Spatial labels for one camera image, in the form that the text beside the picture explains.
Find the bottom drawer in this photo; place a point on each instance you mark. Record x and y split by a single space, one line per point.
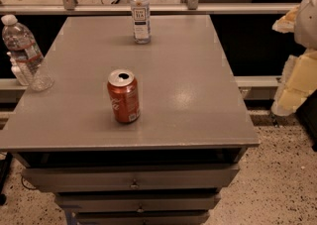
146 218

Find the top drawer with knob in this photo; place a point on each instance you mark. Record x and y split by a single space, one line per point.
131 178

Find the red coke can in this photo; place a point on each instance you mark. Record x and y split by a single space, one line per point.
123 91

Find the middle drawer with knob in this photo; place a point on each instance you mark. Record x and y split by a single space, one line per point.
141 202

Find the drawer with knob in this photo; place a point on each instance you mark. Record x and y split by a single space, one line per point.
141 202
131 178

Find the grey drawer cabinet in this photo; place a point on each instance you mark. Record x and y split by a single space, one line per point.
133 134

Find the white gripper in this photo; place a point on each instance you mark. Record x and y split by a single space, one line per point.
307 26

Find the small white bottle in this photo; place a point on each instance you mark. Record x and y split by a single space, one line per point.
17 72

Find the clear tea bottle blue label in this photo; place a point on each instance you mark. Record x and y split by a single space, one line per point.
141 20

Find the clear water bottle red label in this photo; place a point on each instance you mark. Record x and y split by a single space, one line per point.
25 51

